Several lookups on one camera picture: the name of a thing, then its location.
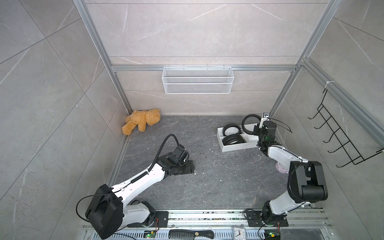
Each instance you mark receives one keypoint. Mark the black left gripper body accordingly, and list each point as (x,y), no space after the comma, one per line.
(186,167)

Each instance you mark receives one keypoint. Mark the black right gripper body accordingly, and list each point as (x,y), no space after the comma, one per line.
(258,132)

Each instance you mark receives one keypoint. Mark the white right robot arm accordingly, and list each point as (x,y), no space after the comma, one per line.
(306,179)

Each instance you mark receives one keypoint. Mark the white wire mesh basket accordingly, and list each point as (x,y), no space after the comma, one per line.
(194,80)

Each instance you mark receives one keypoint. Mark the black belt with silver buckle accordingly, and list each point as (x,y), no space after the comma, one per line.
(231,129)

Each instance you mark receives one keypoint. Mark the black belt with dark buckle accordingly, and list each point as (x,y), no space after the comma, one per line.
(233,139)

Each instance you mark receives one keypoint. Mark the left green circuit board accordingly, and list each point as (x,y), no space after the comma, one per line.
(149,234)

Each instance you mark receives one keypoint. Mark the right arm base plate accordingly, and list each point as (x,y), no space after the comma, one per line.
(260,219)

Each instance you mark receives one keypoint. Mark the black wire hook rack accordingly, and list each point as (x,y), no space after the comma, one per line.
(337,133)

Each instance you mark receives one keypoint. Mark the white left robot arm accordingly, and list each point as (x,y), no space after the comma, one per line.
(112,208)

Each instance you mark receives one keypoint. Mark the brown teddy bear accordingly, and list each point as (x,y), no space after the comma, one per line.
(141,119)

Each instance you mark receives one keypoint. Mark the small white clock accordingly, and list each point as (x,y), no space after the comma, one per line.
(239,233)

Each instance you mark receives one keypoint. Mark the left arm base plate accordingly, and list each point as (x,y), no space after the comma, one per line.
(158,219)

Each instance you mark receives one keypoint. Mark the white compartment storage tray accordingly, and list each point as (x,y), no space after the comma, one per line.
(251,142)

